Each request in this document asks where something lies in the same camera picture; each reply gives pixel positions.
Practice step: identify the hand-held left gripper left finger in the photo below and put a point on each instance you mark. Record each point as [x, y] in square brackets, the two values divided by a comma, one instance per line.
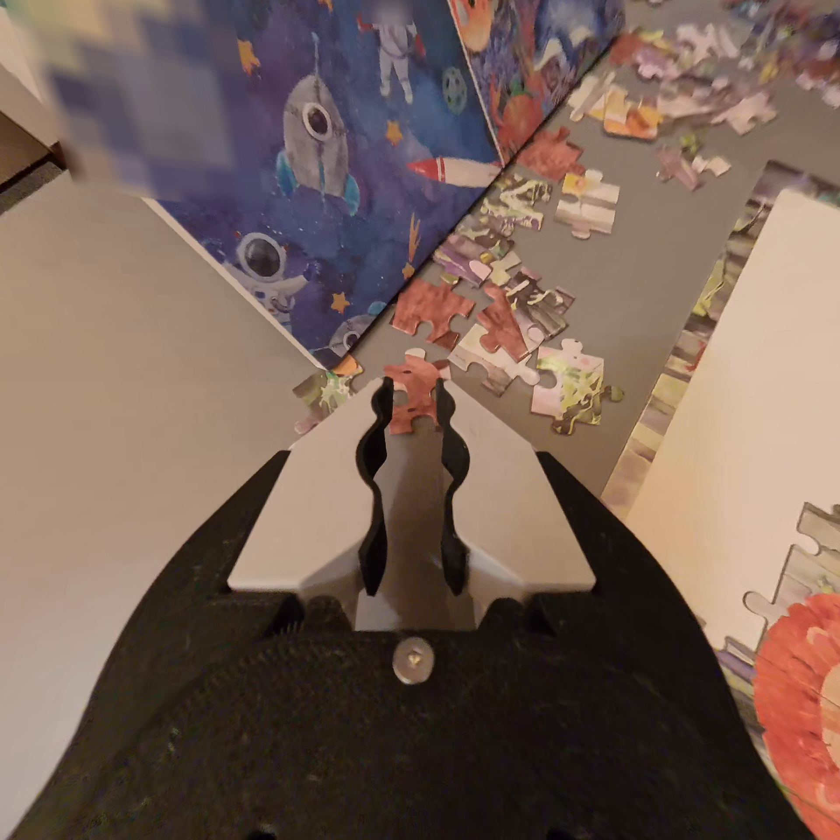
[302, 525]

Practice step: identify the illustrated puzzle picture board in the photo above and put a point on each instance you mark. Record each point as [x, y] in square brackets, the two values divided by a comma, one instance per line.
[328, 197]

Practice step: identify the pile of puzzle pieces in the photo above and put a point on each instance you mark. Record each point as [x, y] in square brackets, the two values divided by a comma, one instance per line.
[577, 387]

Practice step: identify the reddish brown puzzle piece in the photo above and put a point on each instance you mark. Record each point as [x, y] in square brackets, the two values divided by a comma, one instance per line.
[413, 394]

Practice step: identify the puzzle frame tray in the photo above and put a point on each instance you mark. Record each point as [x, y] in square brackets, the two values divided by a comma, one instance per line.
[754, 361]

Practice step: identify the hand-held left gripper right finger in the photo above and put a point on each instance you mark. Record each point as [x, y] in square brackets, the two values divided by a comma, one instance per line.
[525, 525]

